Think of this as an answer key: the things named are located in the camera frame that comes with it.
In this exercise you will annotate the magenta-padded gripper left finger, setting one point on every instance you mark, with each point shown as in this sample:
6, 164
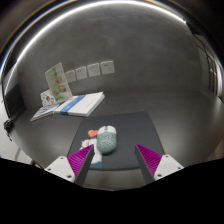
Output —
62, 166

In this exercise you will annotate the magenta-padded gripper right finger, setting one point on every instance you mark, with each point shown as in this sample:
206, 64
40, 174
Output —
166, 165

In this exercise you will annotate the green and white computer mouse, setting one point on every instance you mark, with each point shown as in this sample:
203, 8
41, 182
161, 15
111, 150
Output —
107, 141

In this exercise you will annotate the dark printed mouse pad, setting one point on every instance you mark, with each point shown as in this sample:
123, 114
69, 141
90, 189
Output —
133, 133

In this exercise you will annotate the white book with blue band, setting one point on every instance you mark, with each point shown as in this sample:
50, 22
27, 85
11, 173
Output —
81, 104

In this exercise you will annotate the white card with colourful stickers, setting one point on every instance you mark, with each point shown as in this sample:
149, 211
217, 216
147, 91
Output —
47, 98

